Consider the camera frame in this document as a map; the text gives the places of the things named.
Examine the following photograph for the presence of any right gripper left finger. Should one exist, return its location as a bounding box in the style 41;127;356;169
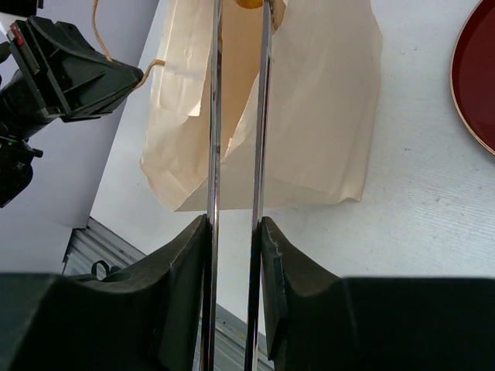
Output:
1;216;207;370

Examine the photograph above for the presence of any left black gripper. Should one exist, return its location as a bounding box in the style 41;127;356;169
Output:
7;16;143;122

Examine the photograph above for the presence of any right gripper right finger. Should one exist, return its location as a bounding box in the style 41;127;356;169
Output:
261;217;494;370

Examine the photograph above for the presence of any striped croissant bread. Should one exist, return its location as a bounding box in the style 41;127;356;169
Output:
235;0;264;9

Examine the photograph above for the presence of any beige paper bag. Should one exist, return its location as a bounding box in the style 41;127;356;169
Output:
90;0;384;213

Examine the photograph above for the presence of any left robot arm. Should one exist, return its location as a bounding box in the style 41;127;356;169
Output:
1;16;144;206

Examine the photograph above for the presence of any dark red round plate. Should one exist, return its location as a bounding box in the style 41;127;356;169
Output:
450;1;494;154

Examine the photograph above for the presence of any aluminium frame rail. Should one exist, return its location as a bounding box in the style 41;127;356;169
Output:
63;219;247;370

